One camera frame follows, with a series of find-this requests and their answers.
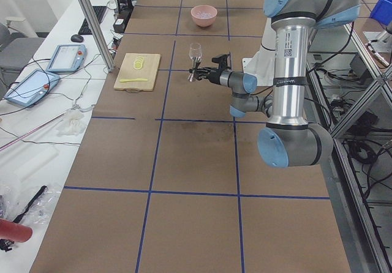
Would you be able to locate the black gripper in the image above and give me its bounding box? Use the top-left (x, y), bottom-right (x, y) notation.
top-left (189, 54), bottom-right (232, 85)

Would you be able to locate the steel double jigger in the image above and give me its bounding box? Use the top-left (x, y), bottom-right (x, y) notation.
top-left (187, 57), bottom-right (202, 82)

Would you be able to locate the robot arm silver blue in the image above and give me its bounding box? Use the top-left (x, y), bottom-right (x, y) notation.
top-left (189, 0), bottom-right (360, 168)

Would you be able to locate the clear wine glass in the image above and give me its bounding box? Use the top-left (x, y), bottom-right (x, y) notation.
top-left (189, 42), bottom-right (203, 77)

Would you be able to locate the clear ice cubes pile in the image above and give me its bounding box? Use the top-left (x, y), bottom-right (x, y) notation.
top-left (192, 9), bottom-right (214, 19)

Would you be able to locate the pink bowl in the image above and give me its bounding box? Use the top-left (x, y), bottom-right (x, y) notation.
top-left (190, 5), bottom-right (217, 28)

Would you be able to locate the lemon slice leftmost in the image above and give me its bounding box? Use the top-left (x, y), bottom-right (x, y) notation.
top-left (133, 64), bottom-right (143, 70)

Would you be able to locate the bamboo cutting board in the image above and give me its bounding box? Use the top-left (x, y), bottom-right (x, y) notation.
top-left (113, 53), bottom-right (160, 91)

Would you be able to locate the yellow plastic knife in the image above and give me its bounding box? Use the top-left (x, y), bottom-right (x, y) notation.
top-left (119, 78), bottom-right (149, 83)

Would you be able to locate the black power adapter box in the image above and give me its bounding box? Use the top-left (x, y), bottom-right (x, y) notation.
top-left (113, 18), bottom-right (126, 34)

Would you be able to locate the black keyboard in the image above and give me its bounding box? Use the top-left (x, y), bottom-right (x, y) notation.
top-left (78, 6), bottom-right (108, 36)

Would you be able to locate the black computer mouse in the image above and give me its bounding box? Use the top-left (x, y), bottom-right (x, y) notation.
top-left (70, 34), bottom-right (84, 43)

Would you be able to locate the teach pendant far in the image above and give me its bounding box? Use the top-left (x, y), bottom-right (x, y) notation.
top-left (46, 43), bottom-right (87, 74)

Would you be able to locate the teach pendant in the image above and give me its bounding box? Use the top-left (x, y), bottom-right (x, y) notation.
top-left (4, 69), bottom-right (60, 107)
top-left (46, 43), bottom-right (87, 74)

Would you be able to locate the white crumpled cloth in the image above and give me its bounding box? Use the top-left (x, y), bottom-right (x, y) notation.
top-left (57, 110), bottom-right (86, 136)

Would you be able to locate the pink white rod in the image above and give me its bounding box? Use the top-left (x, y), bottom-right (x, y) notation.
top-left (0, 111), bottom-right (66, 151)

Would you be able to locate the teach pendant near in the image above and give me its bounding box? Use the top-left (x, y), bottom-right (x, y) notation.
top-left (4, 69), bottom-right (60, 107)

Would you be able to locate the blue storage bin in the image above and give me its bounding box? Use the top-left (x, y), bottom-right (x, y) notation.
top-left (370, 0), bottom-right (392, 25)

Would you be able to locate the white foam block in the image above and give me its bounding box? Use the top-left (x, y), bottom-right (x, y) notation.
top-left (13, 146), bottom-right (59, 182)

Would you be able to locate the clear plastic bag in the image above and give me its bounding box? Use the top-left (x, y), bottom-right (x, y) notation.
top-left (1, 179), bottom-right (62, 226)

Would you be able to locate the red cylinder bottle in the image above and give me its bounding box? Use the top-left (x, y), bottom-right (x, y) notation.
top-left (1, 219), bottom-right (32, 242)

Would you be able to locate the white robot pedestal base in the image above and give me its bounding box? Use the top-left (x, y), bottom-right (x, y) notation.
top-left (243, 18), bottom-right (276, 86)

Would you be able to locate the aluminium frame post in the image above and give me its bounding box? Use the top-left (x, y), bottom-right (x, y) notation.
top-left (78, 0), bottom-right (115, 72)

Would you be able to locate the black strap tool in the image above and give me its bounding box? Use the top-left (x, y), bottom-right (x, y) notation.
top-left (13, 185), bottom-right (47, 223)

